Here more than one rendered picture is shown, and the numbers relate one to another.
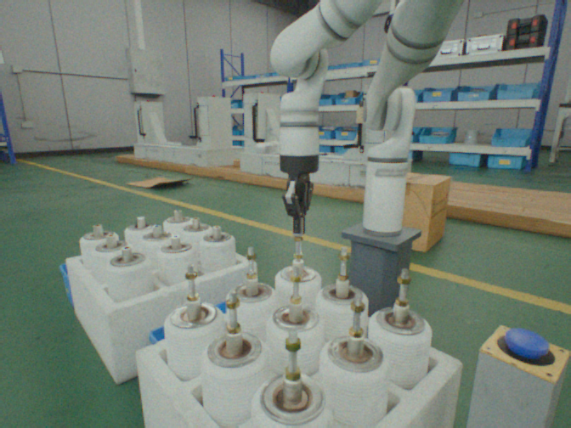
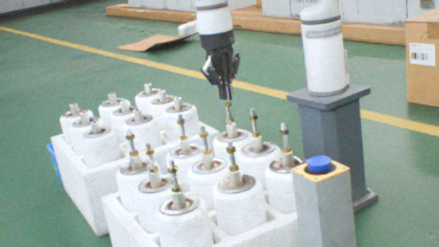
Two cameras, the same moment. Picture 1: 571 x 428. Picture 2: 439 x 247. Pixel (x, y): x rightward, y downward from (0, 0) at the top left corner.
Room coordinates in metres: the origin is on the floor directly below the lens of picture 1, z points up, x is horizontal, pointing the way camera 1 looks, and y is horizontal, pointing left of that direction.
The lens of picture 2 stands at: (-0.54, -0.39, 0.72)
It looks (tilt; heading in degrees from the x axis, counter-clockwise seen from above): 20 degrees down; 17
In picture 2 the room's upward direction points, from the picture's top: 9 degrees counter-clockwise
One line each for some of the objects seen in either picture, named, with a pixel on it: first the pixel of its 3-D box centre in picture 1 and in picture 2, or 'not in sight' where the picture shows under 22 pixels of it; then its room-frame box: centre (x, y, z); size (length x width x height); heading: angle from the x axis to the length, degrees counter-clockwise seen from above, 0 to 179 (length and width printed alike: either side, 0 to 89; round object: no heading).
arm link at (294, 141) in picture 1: (290, 137); (207, 16); (0.67, -0.01, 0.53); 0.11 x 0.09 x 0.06; 69
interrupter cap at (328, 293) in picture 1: (342, 294); (257, 149); (0.58, -0.10, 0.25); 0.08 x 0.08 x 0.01
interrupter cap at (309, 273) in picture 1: (297, 273); (232, 135); (0.66, -0.03, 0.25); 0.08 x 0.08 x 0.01
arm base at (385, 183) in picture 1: (384, 196); (323, 56); (0.81, -0.24, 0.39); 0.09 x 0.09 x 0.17; 49
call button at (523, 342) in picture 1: (525, 345); (319, 165); (0.33, -0.27, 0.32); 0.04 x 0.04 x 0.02
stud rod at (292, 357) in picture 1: (292, 359); (175, 179); (0.33, -0.01, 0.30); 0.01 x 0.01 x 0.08; 2
